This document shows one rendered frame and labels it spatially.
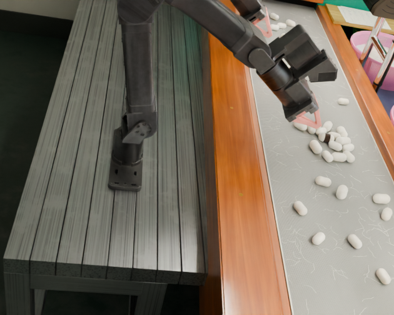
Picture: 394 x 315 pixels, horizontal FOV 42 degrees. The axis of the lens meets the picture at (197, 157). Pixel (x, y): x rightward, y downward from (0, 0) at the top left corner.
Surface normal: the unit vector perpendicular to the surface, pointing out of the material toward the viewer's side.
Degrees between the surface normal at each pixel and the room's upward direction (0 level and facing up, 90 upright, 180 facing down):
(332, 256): 0
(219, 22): 87
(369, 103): 0
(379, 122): 0
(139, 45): 96
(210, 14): 87
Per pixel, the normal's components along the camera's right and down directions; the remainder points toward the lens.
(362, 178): 0.18, -0.77
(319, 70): 0.02, 0.63
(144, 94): 0.19, 0.51
